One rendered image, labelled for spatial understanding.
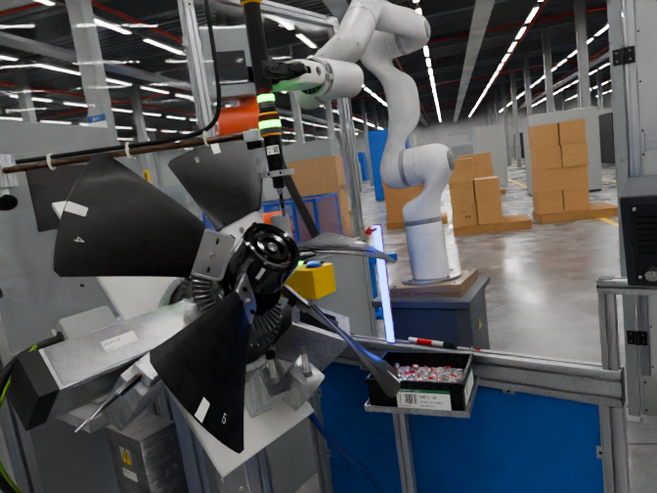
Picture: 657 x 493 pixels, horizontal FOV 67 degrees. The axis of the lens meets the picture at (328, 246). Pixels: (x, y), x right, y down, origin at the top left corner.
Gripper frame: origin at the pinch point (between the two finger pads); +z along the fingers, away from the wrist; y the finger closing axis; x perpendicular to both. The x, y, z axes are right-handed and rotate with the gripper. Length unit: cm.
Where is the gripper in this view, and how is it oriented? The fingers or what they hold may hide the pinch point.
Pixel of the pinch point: (261, 71)
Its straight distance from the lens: 107.2
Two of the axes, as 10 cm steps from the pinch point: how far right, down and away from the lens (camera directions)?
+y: -7.8, 0.2, 6.2
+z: -6.1, 2.0, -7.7
